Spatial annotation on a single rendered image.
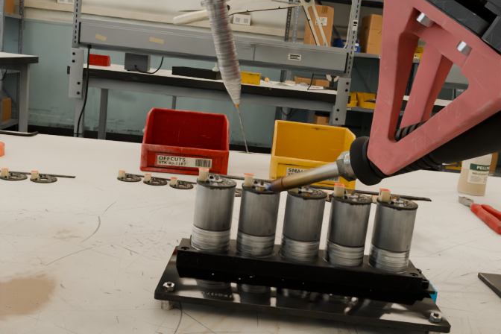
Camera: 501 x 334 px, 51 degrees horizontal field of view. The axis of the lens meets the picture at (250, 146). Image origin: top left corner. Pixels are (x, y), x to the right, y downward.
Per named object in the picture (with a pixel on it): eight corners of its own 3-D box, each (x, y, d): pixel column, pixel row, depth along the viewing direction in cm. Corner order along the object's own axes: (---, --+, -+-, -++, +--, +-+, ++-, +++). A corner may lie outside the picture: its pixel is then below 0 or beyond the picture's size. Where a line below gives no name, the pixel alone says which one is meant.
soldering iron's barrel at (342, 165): (268, 200, 30) (358, 178, 26) (262, 174, 30) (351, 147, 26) (285, 198, 31) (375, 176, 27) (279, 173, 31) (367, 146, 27)
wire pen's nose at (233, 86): (224, 104, 30) (219, 79, 30) (242, 100, 30) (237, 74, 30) (231, 107, 29) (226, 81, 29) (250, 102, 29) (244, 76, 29)
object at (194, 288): (411, 288, 35) (414, 271, 35) (449, 346, 28) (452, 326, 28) (174, 260, 35) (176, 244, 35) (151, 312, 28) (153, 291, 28)
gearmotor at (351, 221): (363, 283, 32) (376, 202, 31) (323, 279, 32) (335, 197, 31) (356, 268, 34) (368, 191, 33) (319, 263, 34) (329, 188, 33)
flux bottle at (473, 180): (479, 197, 65) (493, 117, 63) (452, 190, 67) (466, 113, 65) (488, 194, 67) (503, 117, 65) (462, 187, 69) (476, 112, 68)
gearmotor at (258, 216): (272, 273, 32) (282, 191, 31) (232, 268, 32) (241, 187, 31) (271, 257, 34) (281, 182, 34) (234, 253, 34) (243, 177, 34)
